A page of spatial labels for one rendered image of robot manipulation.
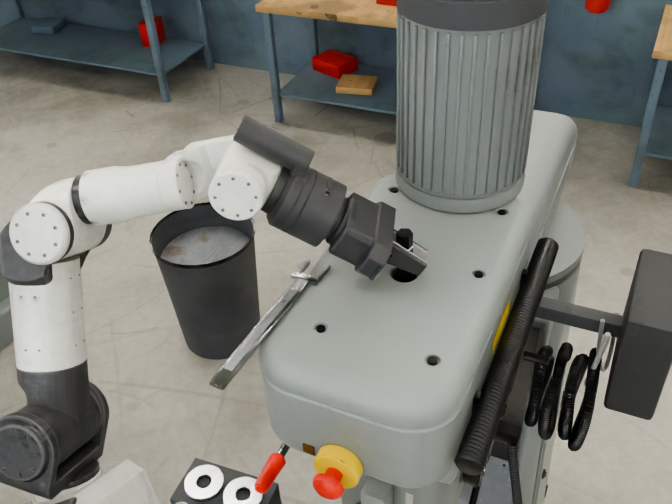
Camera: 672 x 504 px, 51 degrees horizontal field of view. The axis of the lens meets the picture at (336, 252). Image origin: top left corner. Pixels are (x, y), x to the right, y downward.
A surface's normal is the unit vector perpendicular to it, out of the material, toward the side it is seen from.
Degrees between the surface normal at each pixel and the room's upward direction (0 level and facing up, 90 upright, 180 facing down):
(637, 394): 90
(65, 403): 70
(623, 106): 90
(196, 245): 0
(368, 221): 30
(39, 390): 62
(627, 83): 90
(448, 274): 0
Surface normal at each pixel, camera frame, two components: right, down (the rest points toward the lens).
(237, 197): -0.07, 0.55
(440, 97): -0.46, 0.57
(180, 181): 0.98, -0.14
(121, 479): 0.33, -0.88
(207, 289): 0.14, 0.66
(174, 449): -0.05, -0.78
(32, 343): -0.14, 0.18
